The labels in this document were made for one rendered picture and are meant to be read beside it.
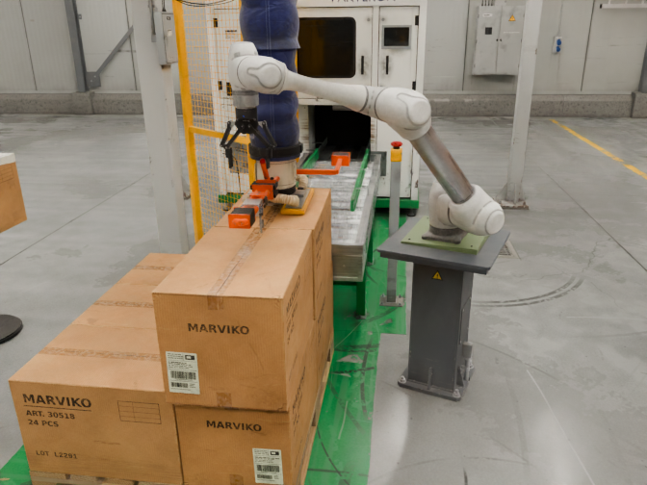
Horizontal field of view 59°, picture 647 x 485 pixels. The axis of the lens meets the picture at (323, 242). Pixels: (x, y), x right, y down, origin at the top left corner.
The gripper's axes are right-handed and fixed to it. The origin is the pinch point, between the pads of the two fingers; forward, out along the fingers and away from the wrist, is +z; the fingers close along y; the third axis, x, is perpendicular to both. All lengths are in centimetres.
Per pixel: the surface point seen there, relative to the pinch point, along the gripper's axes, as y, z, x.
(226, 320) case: -4, 36, 49
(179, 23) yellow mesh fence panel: 98, -48, -205
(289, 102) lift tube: -8.1, -17.2, -37.0
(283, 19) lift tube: -7, -48, -34
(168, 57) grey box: 87, -29, -153
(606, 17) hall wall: -417, -53, -973
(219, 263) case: 5.1, 27.6, 25.7
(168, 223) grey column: 100, 78, -153
